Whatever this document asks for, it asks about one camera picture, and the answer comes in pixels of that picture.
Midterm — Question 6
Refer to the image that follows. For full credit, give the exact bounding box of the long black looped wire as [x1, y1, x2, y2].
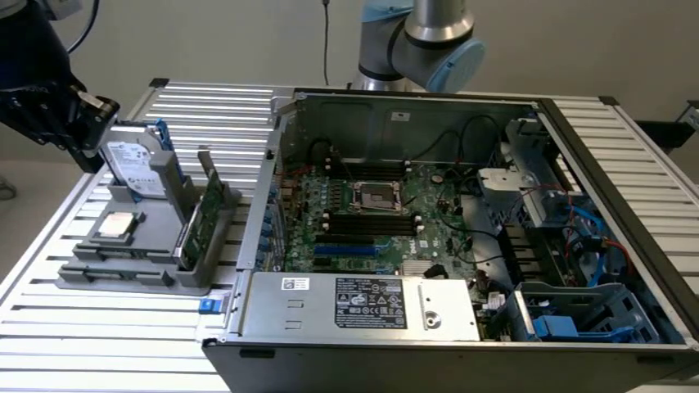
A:
[413, 114, 502, 165]

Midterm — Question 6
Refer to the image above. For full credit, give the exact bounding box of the hard disk with blue caddy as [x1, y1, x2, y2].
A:
[98, 117, 178, 202]

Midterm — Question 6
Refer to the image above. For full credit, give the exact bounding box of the black RAM slot bank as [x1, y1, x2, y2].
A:
[323, 156, 413, 180]
[322, 210, 427, 238]

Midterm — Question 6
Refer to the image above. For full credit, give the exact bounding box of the blue plastic disk bay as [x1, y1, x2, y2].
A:
[510, 281, 666, 345]

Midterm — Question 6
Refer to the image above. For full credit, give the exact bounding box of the blue expansion slot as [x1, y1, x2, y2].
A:
[313, 243, 385, 255]

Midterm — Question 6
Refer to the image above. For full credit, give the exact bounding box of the black expansion slot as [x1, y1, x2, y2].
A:
[315, 233, 379, 246]

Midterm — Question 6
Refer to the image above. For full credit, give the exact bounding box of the green motherboard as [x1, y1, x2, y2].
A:
[271, 160, 483, 280]

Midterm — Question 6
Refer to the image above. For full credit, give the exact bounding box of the silver CPU chip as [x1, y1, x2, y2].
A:
[91, 210, 137, 239]

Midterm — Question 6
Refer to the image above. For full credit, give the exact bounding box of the grey parts rack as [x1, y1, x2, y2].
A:
[57, 150, 245, 296]

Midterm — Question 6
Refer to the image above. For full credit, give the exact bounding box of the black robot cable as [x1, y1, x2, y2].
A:
[65, 0, 105, 55]

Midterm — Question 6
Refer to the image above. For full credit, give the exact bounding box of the black open PC case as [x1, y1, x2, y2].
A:
[201, 87, 699, 393]

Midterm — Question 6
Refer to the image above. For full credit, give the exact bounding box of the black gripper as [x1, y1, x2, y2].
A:
[0, 80, 123, 174]

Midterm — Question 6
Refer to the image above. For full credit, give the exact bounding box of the black bracket beside table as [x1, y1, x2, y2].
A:
[636, 99, 699, 156]

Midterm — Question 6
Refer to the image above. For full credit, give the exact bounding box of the red data wire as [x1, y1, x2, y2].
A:
[599, 240, 637, 276]

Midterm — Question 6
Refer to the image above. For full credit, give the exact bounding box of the silver power supply unit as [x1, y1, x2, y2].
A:
[237, 271, 483, 344]

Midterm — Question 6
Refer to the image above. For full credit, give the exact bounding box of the silver chipset heatsink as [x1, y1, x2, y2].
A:
[401, 261, 434, 278]

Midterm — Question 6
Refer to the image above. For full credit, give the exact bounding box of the black hanging wall cable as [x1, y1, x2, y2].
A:
[321, 0, 334, 86]

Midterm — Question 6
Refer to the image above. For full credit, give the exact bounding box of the CPU socket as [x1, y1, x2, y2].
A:
[347, 178, 410, 217]

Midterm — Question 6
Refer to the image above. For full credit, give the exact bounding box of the green expansion card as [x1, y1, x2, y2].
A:
[173, 146, 229, 273]

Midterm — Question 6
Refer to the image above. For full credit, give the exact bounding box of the silver disk bay cage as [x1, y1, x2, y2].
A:
[477, 117, 589, 229]

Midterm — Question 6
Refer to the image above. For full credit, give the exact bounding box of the blue data wire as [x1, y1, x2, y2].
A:
[566, 203, 625, 288]

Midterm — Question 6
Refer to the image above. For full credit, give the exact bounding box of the black wire over motherboard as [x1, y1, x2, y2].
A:
[435, 195, 507, 272]

